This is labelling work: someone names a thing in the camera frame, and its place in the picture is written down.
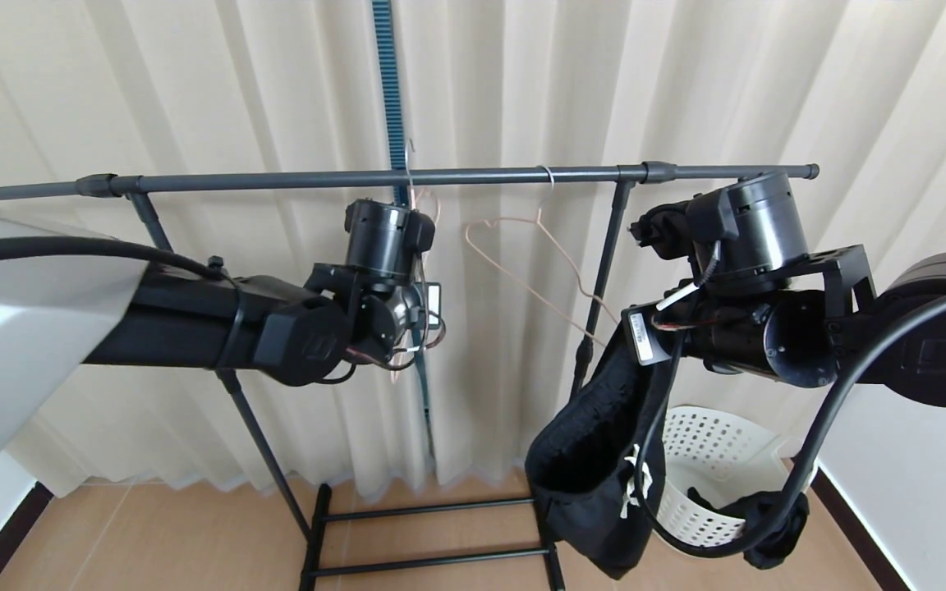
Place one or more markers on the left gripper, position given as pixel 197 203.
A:
pixel 399 316

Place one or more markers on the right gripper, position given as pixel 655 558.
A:
pixel 752 336

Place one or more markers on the pink clothes hanger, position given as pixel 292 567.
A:
pixel 522 280
pixel 410 168

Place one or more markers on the black t-shirt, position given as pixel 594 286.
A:
pixel 785 525

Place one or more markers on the black shorts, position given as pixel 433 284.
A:
pixel 588 460

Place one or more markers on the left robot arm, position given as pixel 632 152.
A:
pixel 194 328

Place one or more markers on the white laundry basket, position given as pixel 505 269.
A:
pixel 703 443

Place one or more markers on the black clothes rack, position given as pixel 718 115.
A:
pixel 276 180

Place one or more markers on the beige curtain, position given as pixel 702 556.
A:
pixel 194 82

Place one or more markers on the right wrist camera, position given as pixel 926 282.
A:
pixel 670 230

